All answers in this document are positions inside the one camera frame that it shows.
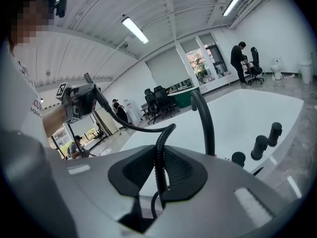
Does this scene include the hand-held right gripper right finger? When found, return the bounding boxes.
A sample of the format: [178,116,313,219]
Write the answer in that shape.
[146,145,310,238]

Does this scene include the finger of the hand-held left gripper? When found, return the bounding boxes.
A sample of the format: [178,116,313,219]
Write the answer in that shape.
[70,82,97,96]
[79,92,98,118]

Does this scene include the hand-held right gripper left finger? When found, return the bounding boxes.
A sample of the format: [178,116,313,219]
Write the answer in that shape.
[0,129,157,238]

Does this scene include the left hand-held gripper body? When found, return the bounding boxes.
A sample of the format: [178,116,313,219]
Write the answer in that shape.
[55,82,82,125]

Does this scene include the black corrugated flexible cable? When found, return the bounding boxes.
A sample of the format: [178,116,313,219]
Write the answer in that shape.
[95,83,177,219]

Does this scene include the white bathtub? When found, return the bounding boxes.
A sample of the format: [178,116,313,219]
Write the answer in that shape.
[118,88,305,217]

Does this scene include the person's left forearm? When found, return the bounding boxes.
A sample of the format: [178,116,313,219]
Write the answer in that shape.
[42,105,67,138]

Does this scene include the white water dispenser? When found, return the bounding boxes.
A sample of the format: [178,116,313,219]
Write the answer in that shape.
[123,98,141,123]

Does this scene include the black faucet knob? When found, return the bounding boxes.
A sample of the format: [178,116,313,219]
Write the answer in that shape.
[231,151,246,168]
[267,122,283,147]
[250,134,269,161]

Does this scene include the person's white printed shirt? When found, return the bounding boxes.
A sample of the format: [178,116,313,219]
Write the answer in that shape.
[0,41,54,148]

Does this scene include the black office chair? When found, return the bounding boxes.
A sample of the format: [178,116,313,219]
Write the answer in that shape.
[153,85,180,120]
[144,88,159,125]
[244,47,265,86]

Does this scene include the long ceiling light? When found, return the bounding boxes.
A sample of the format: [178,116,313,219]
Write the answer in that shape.
[121,16,150,45]
[222,0,245,17]

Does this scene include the black curved faucet spout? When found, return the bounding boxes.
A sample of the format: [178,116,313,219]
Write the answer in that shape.
[190,90,215,156]

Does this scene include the white roller blind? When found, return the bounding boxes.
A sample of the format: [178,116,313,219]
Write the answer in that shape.
[145,46,191,89]

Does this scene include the person's head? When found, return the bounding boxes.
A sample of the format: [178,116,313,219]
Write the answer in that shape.
[8,0,55,50]

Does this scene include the green reception desk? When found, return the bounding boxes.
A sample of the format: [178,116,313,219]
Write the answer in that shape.
[167,87,201,109]

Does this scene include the glass window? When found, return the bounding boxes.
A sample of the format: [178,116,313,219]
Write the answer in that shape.
[185,43,231,84]

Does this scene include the white toilet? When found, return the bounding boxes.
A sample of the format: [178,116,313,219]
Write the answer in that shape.
[270,57,284,80]

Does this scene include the white trash bin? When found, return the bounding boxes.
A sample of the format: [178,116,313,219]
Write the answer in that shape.
[299,59,314,85]

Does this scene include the black head-worn camera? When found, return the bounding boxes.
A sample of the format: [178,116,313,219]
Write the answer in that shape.
[51,0,69,18]

